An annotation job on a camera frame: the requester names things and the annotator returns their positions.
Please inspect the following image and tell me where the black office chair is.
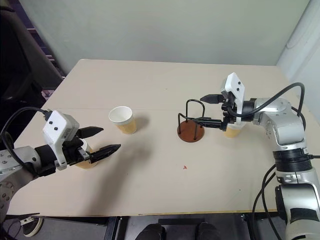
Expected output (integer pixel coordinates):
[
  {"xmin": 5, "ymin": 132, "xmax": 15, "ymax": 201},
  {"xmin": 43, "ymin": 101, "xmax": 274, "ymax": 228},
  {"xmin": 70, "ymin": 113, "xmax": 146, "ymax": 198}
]
[{"xmin": 0, "ymin": 0, "xmax": 67, "ymax": 106}]

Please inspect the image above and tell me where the black hanging cable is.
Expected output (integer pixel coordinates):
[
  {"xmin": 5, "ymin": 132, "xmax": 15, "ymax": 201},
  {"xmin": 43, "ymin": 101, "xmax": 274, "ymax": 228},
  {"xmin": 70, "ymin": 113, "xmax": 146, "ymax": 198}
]
[
  {"xmin": 251, "ymin": 174, "xmax": 271, "ymax": 240},
  {"xmin": 261, "ymin": 165, "xmax": 283, "ymax": 240}
]

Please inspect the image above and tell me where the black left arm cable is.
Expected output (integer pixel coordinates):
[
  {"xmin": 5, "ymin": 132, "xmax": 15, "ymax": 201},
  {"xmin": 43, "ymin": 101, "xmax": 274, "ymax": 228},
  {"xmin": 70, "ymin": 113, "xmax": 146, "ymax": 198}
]
[{"xmin": 0, "ymin": 106, "xmax": 52, "ymax": 173}]

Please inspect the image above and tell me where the black wire cup rack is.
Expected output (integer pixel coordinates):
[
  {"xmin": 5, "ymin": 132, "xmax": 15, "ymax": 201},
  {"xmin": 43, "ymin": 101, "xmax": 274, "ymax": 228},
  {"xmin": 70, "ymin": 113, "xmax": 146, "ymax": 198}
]
[{"xmin": 176, "ymin": 99, "xmax": 206, "ymax": 143}]

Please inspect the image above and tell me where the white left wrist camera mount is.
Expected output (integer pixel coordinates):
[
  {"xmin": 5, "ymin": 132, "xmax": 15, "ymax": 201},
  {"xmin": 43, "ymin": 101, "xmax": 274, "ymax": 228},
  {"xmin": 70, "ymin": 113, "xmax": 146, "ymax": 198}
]
[{"xmin": 41, "ymin": 110, "xmax": 81, "ymax": 171}]

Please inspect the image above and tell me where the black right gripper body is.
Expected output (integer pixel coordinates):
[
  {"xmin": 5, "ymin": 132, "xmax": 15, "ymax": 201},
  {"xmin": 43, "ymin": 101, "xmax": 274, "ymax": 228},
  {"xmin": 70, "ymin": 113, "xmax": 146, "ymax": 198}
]
[{"xmin": 220, "ymin": 93, "xmax": 238, "ymax": 133}]

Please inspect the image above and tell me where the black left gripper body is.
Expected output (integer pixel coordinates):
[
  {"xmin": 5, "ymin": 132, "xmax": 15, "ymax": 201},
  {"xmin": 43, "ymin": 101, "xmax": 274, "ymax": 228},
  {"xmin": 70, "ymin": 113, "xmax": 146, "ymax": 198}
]
[{"xmin": 60, "ymin": 138, "xmax": 91, "ymax": 167}]

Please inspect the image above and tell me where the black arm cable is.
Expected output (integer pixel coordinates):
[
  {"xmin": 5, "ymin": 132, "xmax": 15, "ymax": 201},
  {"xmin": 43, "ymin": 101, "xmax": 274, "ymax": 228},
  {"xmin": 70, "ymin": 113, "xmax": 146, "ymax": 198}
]
[
  {"xmin": 0, "ymin": 106, "xmax": 52, "ymax": 173},
  {"xmin": 226, "ymin": 82, "xmax": 308, "ymax": 131}
]

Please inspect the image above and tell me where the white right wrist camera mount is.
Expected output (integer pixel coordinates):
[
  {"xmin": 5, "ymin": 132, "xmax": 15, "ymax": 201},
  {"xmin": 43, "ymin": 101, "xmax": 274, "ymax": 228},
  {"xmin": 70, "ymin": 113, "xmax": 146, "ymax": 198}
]
[{"xmin": 219, "ymin": 72, "xmax": 247, "ymax": 130}]

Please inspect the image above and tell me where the black sneaker white sole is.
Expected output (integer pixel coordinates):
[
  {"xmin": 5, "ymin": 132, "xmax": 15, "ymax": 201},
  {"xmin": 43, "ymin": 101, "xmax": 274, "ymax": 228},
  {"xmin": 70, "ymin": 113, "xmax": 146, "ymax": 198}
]
[{"xmin": 19, "ymin": 216, "xmax": 45, "ymax": 238}]

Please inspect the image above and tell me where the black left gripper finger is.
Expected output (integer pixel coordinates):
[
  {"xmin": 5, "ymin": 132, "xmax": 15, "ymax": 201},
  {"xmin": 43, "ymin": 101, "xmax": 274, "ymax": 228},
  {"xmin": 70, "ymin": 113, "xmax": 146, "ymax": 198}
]
[
  {"xmin": 87, "ymin": 143, "xmax": 122, "ymax": 164},
  {"xmin": 75, "ymin": 126, "xmax": 105, "ymax": 139}
]

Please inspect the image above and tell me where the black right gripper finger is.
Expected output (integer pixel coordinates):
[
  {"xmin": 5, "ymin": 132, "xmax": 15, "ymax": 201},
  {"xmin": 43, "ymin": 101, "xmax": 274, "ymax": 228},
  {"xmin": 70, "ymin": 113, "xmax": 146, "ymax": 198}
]
[
  {"xmin": 193, "ymin": 116, "xmax": 225, "ymax": 130},
  {"xmin": 200, "ymin": 93, "xmax": 225, "ymax": 105}
]

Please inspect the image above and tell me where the white curtain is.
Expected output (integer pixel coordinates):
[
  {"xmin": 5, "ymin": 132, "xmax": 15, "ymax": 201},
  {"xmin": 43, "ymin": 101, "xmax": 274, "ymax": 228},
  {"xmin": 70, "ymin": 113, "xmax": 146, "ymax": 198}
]
[{"xmin": 276, "ymin": 0, "xmax": 320, "ymax": 83}]

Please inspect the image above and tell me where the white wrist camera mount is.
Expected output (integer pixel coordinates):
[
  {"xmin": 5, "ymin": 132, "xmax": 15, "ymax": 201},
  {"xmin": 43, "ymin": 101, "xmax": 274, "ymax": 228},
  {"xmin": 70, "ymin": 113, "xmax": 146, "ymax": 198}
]
[
  {"xmin": 41, "ymin": 110, "xmax": 81, "ymax": 171},
  {"xmin": 219, "ymin": 72, "xmax": 247, "ymax": 130}
]

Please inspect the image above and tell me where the brown ribbed paper cup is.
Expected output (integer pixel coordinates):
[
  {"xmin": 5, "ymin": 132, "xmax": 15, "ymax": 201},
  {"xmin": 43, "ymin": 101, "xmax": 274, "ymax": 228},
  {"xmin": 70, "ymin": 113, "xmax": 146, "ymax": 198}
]
[
  {"xmin": 74, "ymin": 139, "xmax": 99, "ymax": 171},
  {"xmin": 223, "ymin": 123, "xmax": 247, "ymax": 139},
  {"xmin": 108, "ymin": 105, "xmax": 138, "ymax": 135}
]

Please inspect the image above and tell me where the dark rounded shape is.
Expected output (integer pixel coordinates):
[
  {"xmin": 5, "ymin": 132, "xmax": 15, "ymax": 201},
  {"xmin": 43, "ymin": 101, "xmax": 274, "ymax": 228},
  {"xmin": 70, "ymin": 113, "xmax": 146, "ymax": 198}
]
[{"xmin": 143, "ymin": 223, "xmax": 166, "ymax": 240}]

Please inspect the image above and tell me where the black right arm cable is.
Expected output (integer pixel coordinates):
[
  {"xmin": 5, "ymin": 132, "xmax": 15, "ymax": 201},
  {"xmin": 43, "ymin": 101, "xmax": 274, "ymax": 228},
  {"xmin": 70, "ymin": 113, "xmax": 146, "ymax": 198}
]
[{"xmin": 226, "ymin": 82, "xmax": 308, "ymax": 131}]

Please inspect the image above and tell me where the black table frame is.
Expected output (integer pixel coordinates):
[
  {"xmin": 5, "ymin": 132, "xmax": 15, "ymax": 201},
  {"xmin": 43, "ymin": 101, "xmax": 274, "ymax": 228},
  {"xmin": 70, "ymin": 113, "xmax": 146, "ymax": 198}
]
[{"xmin": 7, "ymin": 211, "xmax": 286, "ymax": 240}]

